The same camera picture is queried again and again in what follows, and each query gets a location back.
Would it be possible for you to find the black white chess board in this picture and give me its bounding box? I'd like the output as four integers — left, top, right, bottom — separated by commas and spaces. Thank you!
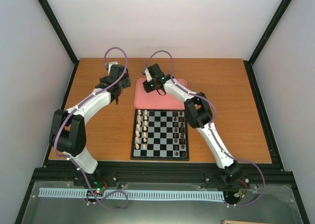
130, 109, 189, 161

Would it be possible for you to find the clear acrylic sheet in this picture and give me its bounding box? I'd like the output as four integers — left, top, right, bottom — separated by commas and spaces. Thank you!
23, 182, 302, 224

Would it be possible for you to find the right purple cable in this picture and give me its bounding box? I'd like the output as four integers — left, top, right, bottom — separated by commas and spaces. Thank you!
142, 50, 266, 207

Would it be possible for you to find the brown chess pieces back row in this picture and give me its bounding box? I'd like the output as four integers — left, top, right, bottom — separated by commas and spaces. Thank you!
179, 111, 186, 150

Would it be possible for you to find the pink plastic tray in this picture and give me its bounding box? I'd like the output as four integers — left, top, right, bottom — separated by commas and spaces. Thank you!
134, 78, 185, 110

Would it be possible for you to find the purple cable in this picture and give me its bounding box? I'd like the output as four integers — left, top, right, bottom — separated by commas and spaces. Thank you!
53, 46, 129, 211
142, 50, 266, 207

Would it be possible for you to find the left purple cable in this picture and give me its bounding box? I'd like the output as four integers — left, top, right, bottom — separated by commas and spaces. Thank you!
53, 46, 129, 211

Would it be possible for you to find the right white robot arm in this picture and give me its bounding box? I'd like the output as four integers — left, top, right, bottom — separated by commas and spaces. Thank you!
142, 64, 241, 187

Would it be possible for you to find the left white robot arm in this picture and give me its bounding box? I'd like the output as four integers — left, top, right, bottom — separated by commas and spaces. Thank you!
49, 62, 131, 186

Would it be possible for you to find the black aluminium frame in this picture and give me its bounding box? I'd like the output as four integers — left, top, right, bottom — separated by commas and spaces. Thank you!
15, 0, 310, 224

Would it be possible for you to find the light blue cable duct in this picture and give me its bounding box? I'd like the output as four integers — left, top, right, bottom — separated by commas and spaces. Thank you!
38, 188, 224, 202

